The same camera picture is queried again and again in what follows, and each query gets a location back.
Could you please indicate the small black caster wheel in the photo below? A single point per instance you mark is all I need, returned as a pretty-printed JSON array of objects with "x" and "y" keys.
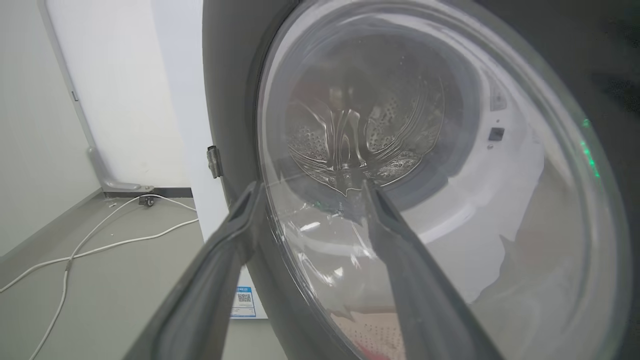
[{"x": 147, "y": 201}]

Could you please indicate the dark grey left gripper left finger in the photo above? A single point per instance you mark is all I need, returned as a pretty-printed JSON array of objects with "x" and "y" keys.
[{"x": 200, "y": 300}]

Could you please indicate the white partition panel with foot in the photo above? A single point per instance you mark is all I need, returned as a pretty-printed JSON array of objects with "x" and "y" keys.
[{"x": 100, "y": 160}]

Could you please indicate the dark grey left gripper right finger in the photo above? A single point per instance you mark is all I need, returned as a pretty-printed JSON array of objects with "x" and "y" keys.
[{"x": 430, "y": 300}]

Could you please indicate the blue QR code sticker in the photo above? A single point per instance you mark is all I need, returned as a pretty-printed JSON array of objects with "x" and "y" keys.
[{"x": 244, "y": 302}]

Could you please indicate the grey washing machine door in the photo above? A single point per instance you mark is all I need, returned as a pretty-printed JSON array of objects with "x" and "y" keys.
[{"x": 550, "y": 250}]

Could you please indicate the white washing machine body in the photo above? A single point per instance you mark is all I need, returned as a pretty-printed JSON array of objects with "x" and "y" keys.
[{"x": 190, "y": 115}]

